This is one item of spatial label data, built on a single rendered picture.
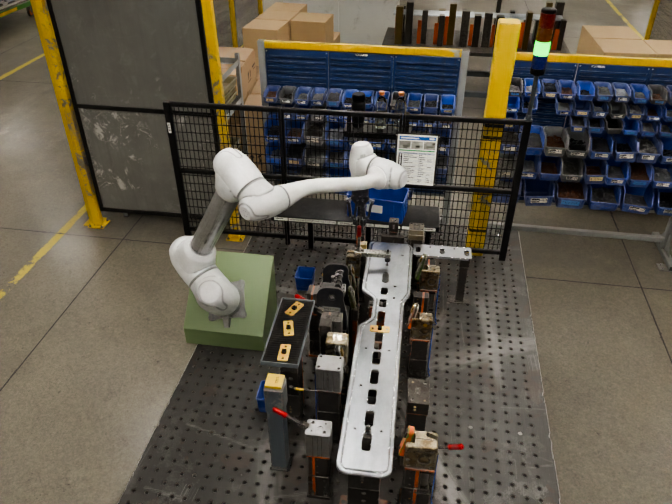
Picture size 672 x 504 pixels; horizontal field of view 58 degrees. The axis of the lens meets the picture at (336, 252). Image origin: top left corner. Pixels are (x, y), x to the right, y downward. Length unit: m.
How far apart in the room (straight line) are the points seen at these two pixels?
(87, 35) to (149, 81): 0.50
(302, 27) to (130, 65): 2.77
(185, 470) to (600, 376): 2.58
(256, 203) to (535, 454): 1.47
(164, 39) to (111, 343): 2.05
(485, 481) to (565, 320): 2.09
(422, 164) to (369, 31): 5.96
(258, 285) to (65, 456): 1.46
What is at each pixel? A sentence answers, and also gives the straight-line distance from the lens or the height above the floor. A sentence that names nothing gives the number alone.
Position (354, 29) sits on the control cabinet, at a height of 0.42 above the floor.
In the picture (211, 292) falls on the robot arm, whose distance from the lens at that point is 2.67.
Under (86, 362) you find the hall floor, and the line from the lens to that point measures 4.16.
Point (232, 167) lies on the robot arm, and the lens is 2.33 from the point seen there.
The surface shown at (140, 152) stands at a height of 0.71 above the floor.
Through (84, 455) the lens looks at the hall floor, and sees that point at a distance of 3.66.
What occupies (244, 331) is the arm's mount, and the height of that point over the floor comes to 0.81.
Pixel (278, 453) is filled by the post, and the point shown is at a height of 0.79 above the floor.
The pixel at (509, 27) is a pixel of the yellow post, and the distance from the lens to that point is 3.09.
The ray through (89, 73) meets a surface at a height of 1.30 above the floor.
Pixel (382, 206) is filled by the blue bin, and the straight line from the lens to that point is 3.18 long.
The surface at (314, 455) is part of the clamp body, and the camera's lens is 2.22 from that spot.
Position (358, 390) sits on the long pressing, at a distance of 2.35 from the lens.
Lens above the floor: 2.73
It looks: 35 degrees down
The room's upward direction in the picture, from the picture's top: straight up
